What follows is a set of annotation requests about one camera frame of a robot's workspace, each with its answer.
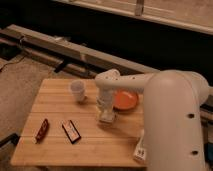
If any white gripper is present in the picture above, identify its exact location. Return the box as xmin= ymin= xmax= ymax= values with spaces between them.
xmin=97 ymin=89 xmax=114 ymax=115

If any white sponge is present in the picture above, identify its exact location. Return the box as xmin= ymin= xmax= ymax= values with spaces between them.
xmin=99 ymin=110 xmax=115 ymax=123

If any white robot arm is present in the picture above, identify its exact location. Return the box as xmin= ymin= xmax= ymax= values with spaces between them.
xmin=95 ymin=69 xmax=210 ymax=171

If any orange bowl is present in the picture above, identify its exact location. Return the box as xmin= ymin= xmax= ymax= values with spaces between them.
xmin=113 ymin=90 xmax=139 ymax=110

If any black and white box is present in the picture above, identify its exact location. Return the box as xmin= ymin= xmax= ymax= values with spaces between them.
xmin=62 ymin=120 xmax=81 ymax=144

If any wooden table board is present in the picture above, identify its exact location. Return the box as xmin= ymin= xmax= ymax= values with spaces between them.
xmin=11 ymin=79 xmax=146 ymax=168

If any white plastic bottle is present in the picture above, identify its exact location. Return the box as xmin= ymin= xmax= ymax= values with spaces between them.
xmin=133 ymin=131 xmax=146 ymax=161

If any black table leg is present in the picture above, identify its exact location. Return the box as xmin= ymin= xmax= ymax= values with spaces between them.
xmin=0 ymin=133 xmax=19 ymax=147

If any grey metal rail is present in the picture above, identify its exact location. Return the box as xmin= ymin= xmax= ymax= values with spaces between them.
xmin=0 ymin=25 xmax=211 ymax=116

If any black cable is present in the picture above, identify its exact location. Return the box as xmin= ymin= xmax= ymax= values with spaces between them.
xmin=0 ymin=54 xmax=26 ymax=73

